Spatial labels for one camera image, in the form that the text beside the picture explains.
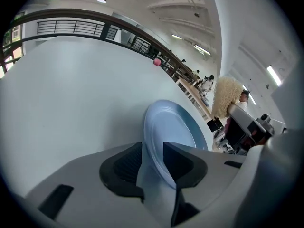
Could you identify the wooden table with white legs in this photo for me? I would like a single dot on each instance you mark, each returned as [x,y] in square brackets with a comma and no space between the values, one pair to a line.
[194,91]

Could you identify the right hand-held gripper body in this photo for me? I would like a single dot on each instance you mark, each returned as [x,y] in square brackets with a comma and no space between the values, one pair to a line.
[237,139]

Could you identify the black pendant lamp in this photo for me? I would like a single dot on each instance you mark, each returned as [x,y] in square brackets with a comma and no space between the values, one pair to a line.
[101,0]

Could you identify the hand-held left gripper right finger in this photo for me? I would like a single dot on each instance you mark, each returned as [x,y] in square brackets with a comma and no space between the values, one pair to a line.
[213,174]

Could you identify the small pink ball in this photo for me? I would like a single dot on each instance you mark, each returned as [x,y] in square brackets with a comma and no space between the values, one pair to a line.
[157,62]

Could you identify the big blue plate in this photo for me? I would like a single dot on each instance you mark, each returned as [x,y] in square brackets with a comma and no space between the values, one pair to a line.
[171,127]

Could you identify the black railing with wooden handrail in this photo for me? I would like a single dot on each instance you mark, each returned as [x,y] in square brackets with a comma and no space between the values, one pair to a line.
[95,14]

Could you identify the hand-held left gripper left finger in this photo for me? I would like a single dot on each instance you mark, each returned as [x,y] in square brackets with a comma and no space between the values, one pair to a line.
[83,186]

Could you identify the ceiling strip light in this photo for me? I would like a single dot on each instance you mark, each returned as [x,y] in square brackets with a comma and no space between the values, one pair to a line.
[249,95]
[177,36]
[273,75]
[202,49]

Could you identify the large window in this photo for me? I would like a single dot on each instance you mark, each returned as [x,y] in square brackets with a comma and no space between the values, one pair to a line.
[14,53]

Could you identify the plain black railing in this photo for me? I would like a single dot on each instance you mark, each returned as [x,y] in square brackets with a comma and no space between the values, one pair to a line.
[71,27]

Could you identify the beige sponge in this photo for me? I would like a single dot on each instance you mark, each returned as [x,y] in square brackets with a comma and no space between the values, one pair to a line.
[225,96]

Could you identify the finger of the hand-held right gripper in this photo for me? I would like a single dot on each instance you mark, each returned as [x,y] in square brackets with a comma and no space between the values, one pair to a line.
[247,119]

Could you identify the person's right hand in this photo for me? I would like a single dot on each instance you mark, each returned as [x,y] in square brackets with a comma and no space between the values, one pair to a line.
[257,138]

